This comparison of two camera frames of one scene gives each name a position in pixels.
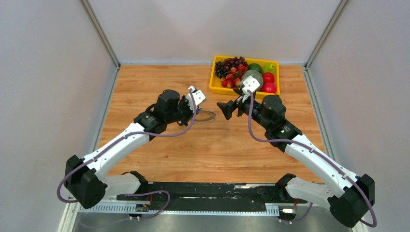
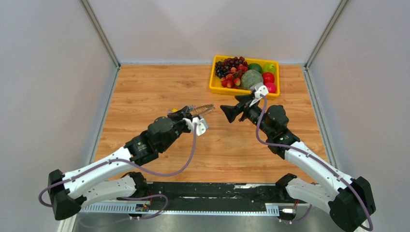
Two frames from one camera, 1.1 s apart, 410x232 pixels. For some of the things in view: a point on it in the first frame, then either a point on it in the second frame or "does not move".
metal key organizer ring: [212, 117] -> [202, 108]
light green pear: [269, 67] does not move
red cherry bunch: [233, 79] does not move
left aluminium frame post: [100, 32] does not move
